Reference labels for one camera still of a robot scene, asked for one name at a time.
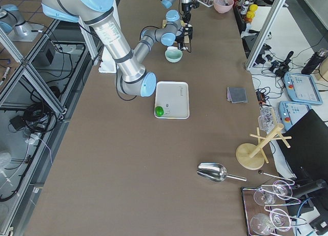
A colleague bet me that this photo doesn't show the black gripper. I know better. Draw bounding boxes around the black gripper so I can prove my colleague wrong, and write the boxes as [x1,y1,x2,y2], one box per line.
[181,2,199,20]
[176,26,193,50]

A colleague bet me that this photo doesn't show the light green bowl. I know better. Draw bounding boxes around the light green bowl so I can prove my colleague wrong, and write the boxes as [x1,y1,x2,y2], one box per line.
[165,46,183,63]

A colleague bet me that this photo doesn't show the pink ribbed bowl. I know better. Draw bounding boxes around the pink ribbed bowl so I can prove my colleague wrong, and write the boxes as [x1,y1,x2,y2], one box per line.
[213,0,235,13]

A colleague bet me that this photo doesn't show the small metal spoon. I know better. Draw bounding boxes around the small metal spoon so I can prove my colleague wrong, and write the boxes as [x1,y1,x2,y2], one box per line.
[258,170,280,179]

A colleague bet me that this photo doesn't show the cream rabbit tray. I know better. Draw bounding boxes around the cream rabbit tray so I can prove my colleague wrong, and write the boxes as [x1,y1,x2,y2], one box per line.
[154,81,190,119]

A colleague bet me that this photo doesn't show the grey folded cloth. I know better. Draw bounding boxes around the grey folded cloth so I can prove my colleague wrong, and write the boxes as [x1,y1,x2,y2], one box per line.
[227,87,248,103]

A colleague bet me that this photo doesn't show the green lime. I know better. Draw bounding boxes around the green lime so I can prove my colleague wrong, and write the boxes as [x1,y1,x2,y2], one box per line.
[155,106,165,117]

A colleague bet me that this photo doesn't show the clear glass dish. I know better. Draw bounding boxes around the clear glass dish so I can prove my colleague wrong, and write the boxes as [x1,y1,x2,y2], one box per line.
[258,106,277,132]

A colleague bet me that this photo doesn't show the upper teach pendant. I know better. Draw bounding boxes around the upper teach pendant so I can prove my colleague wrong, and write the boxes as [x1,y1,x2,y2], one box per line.
[283,72,323,105]

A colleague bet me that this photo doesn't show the teach pendant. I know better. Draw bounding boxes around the teach pendant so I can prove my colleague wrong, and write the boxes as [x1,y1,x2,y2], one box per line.
[278,101,312,131]
[283,72,323,105]

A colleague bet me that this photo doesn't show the lower teach pendant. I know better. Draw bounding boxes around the lower teach pendant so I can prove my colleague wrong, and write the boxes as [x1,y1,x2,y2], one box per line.
[278,101,312,131]

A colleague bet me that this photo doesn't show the black water bottle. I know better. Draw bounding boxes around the black water bottle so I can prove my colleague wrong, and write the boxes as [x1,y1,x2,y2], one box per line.
[301,48,327,75]

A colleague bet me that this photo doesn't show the wooden mug tree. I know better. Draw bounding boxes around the wooden mug tree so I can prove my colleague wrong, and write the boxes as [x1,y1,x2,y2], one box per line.
[236,109,292,170]

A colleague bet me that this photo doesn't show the metal scoop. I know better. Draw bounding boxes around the metal scoop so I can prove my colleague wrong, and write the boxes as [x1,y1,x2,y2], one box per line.
[197,162,247,182]

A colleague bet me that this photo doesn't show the black monitor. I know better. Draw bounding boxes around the black monitor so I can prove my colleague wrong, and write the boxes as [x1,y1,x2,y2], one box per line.
[279,110,327,181]

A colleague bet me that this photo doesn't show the wine glass rack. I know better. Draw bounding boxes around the wine glass rack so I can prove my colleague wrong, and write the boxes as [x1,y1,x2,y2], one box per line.
[241,178,307,235]

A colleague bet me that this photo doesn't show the aluminium frame post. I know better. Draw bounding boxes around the aluminium frame post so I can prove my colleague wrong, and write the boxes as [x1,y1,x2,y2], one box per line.
[244,0,286,71]

